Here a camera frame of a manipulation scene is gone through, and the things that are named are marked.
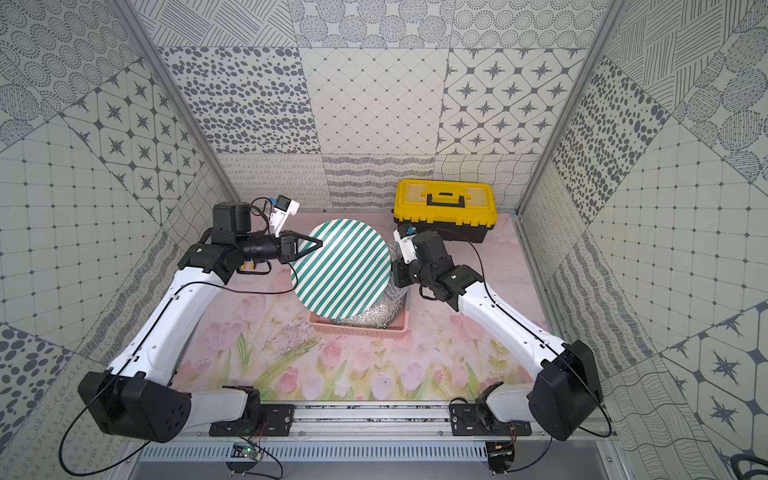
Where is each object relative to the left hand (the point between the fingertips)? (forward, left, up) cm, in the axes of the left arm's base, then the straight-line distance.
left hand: (316, 236), depth 71 cm
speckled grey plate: (-5, -15, -31) cm, 34 cm away
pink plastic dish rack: (-10, +1, -29) cm, 31 cm away
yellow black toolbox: (+26, -40, -16) cm, 50 cm away
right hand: (0, -18, -13) cm, 22 cm away
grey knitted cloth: (+3, -19, -8) cm, 21 cm away
